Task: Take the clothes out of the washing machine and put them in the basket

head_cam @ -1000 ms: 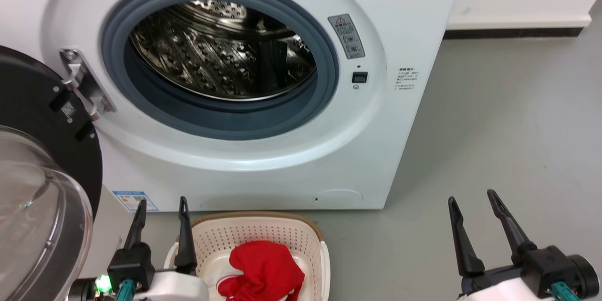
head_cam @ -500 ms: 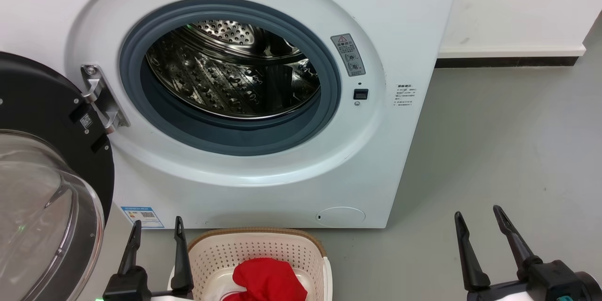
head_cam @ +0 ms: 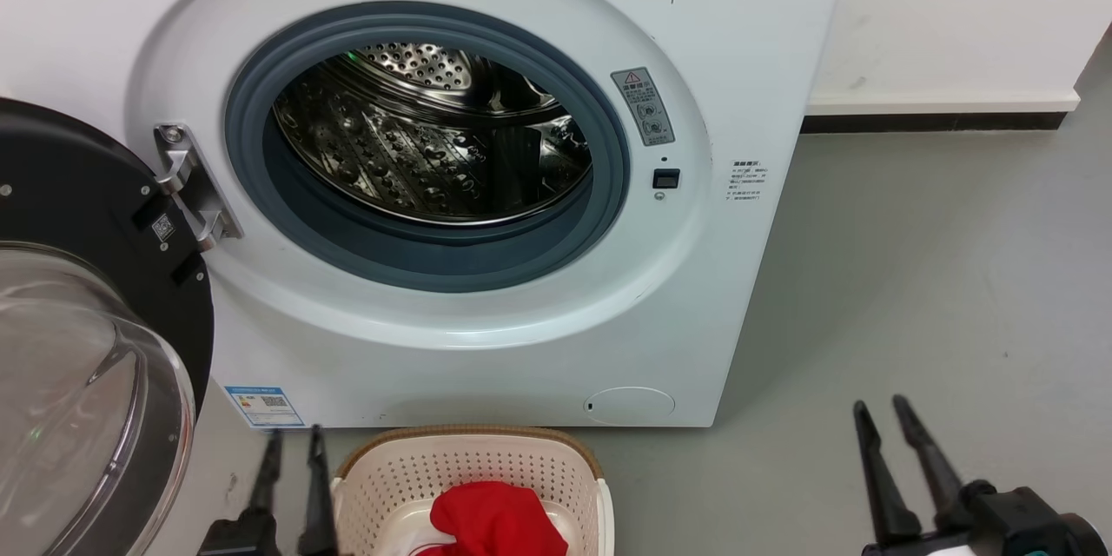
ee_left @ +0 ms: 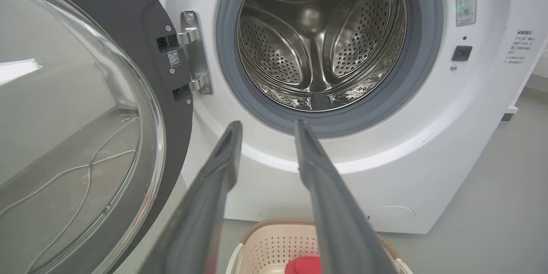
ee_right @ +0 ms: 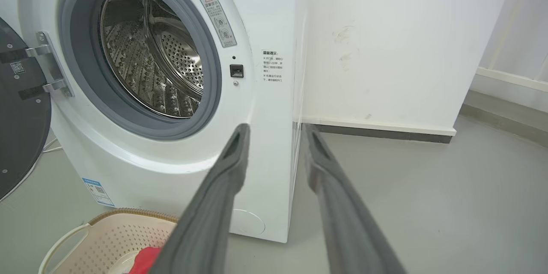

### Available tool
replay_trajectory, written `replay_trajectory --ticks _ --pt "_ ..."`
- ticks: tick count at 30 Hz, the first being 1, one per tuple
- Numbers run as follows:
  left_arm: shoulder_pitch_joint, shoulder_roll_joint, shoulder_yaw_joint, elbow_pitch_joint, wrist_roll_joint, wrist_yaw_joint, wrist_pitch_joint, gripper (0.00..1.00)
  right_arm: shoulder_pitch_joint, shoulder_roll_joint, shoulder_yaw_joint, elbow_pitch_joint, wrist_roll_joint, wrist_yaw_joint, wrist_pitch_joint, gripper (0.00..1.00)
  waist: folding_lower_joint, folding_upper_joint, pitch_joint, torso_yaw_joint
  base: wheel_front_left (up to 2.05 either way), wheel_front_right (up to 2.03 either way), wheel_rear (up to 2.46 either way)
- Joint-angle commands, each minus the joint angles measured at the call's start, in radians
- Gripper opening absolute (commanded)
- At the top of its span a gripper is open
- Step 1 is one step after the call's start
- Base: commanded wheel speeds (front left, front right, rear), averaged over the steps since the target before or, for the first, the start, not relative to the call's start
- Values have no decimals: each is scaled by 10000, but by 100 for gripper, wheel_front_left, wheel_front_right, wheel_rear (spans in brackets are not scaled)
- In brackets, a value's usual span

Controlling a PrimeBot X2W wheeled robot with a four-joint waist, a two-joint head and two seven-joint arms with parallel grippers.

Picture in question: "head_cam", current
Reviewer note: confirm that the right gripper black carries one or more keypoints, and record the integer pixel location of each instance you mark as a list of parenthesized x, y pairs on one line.
[(1016, 526)]

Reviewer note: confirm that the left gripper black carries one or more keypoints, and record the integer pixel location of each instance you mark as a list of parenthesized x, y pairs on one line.
[(239, 539)]

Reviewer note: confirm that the red and white garment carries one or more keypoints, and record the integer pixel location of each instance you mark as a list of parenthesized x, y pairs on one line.
[(495, 521)]

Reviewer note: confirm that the cream perforated laundry basket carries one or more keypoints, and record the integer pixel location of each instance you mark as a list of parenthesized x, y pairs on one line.
[(391, 478)]

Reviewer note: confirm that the stainless steel washing machine drum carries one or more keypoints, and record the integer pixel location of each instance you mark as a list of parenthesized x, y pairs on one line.
[(391, 156)]

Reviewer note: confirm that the open washer door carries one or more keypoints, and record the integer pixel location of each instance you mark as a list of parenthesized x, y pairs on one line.
[(69, 174)]

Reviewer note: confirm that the blue energy label sticker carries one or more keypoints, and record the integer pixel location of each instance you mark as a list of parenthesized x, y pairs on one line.
[(263, 406)]

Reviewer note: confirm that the grey rubber door gasket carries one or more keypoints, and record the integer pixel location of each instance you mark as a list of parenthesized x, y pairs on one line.
[(426, 265)]

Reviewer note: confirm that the white front-load washing machine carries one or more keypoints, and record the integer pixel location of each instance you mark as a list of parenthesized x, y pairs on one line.
[(721, 295)]

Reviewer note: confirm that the round white filter cover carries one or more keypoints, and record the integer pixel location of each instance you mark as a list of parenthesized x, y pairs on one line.
[(629, 405)]

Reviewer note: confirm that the small QR sticker on door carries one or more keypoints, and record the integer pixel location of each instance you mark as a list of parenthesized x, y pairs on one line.
[(162, 228)]

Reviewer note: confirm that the silver metal door hinge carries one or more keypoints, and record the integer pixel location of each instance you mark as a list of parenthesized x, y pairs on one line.
[(198, 200)]

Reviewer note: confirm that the small printed text sticker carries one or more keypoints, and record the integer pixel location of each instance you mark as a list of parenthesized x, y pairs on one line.
[(747, 181)]

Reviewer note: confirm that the white and black baseboard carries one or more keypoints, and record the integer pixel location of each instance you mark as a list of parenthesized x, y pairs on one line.
[(938, 104)]

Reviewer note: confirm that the black door latch socket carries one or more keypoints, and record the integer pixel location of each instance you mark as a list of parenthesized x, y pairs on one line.
[(666, 179)]

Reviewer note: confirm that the grey warning sticker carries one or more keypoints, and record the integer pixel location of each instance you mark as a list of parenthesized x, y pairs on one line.
[(643, 106)]

